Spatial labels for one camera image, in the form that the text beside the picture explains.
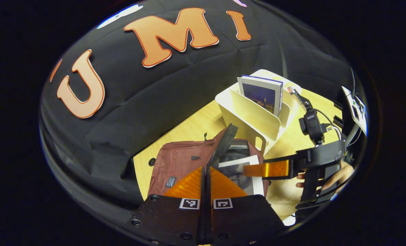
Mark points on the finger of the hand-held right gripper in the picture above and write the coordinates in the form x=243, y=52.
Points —
x=274, y=169

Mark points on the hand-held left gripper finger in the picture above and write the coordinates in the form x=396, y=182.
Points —
x=202, y=218
x=209, y=218

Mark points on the grey book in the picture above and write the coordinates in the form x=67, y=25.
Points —
x=238, y=171

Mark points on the white bookshelf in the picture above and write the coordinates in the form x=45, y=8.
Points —
x=254, y=118

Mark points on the maroon schoolbag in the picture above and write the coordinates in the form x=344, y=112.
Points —
x=179, y=160

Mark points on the blue book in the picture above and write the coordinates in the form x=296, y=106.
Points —
x=261, y=94

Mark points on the white device panel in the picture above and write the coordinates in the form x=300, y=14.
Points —
x=355, y=109

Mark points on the black desk grommet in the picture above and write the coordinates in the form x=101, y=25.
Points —
x=152, y=162

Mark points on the black backdrop cloth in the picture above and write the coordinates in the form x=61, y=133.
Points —
x=120, y=102

